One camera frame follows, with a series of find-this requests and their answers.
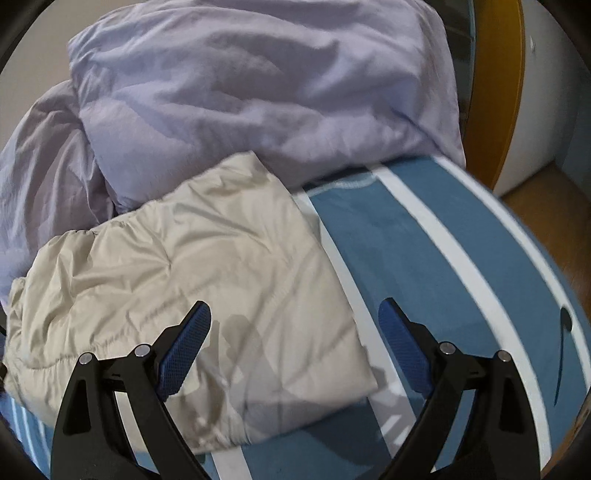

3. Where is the blue striped bed mattress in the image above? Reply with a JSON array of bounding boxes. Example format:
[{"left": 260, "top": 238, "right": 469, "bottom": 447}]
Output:
[{"left": 1, "top": 157, "right": 590, "bottom": 479}]

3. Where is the wooden door frame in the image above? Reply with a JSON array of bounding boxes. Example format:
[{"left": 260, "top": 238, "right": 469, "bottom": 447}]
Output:
[{"left": 463, "top": 0, "right": 526, "bottom": 189}]

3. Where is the beige puffer jacket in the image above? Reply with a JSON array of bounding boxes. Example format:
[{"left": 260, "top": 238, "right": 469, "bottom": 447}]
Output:
[{"left": 3, "top": 153, "right": 377, "bottom": 454}]

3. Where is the lavender pillow near window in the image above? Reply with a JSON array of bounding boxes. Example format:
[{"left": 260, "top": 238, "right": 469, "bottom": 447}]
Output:
[{"left": 1, "top": 81, "right": 116, "bottom": 307}]

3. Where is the lavender pillow near door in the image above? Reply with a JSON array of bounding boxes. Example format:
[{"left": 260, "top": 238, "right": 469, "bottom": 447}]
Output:
[{"left": 68, "top": 1, "right": 466, "bottom": 212}]

